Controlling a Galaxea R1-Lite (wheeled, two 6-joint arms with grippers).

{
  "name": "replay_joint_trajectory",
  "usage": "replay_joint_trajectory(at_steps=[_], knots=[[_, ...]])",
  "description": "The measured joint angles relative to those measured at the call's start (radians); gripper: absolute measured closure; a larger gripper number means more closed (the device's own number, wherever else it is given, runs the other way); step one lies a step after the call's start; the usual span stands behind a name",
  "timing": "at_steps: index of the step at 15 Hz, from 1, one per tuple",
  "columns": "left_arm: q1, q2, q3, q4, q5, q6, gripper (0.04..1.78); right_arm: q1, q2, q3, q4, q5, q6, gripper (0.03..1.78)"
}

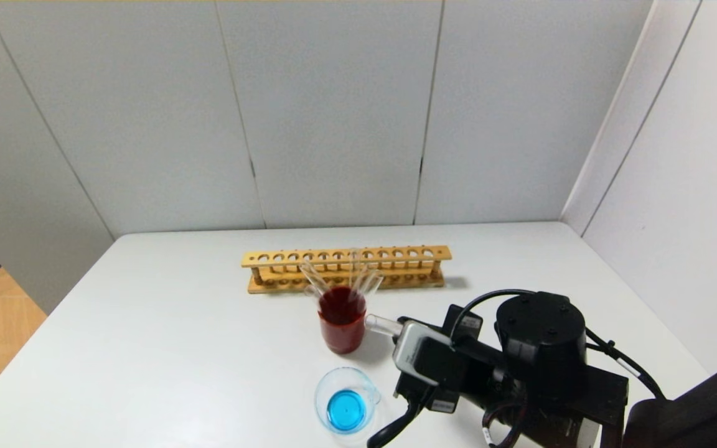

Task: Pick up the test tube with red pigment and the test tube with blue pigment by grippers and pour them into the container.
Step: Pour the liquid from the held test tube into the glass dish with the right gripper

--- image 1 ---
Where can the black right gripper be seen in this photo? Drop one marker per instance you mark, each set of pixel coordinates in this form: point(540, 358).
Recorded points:
point(465, 323)

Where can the test tube with red pigment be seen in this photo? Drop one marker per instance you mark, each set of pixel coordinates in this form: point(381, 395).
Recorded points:
point(380, 324)

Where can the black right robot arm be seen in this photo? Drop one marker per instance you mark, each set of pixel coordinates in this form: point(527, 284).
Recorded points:
point(545, 348)

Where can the empty glass test tube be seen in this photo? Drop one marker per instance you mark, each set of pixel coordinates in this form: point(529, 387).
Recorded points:
point(363, 283)
point(355, 267)
point(313, 279)

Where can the wooden test tube rack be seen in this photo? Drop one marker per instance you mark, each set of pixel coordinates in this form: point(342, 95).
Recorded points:
point(284, 285)

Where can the red cup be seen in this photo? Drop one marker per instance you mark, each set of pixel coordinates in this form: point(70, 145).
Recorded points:
point(342, 333)

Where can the clear glass dish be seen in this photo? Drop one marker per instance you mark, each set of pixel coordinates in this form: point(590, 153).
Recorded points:
point(346, 410)

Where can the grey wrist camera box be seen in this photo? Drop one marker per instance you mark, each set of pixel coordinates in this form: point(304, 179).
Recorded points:
point(417, 348)

